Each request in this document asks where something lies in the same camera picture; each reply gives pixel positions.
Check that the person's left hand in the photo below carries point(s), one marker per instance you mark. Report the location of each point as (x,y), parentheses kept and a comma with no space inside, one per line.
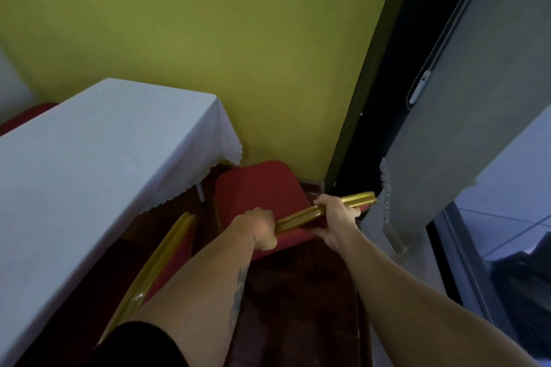
(257,224)

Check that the person's right hand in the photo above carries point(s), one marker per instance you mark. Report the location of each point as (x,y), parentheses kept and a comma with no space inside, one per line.
(338,222)

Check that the person's left thumb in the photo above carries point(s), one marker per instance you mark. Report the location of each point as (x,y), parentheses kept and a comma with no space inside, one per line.
(269,237)

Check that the person's right fingers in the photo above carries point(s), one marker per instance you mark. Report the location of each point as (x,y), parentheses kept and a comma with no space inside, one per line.
(333,204)

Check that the red chair with gold frame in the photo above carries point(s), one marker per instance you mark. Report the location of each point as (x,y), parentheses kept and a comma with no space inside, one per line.
(23,117)
(165,250)
(258,188)

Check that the person's left forearm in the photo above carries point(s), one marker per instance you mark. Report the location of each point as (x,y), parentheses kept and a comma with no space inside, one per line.
(206,293)

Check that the person's right forearm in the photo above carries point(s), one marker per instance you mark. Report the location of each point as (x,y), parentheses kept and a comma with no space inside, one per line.
(413,302)

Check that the white table leg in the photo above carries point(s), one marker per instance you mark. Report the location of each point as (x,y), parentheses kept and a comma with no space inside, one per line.
(200,193)

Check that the black sleeve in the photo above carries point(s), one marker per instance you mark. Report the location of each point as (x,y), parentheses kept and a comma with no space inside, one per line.
(137,347)

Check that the grey roller blind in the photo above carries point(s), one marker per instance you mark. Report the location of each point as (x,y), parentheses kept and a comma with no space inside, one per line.
(473,100)

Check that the white tablecloth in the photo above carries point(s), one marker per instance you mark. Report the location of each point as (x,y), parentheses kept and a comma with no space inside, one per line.
(94,173)

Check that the dark object outside window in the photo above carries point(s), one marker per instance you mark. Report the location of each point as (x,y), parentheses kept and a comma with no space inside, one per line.
(523,293)

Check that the grey window frame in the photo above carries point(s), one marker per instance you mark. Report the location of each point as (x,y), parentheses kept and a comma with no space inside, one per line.
(465,259)

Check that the white blind rail end cap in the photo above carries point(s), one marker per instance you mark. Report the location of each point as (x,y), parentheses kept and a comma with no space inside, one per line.
(419,87)

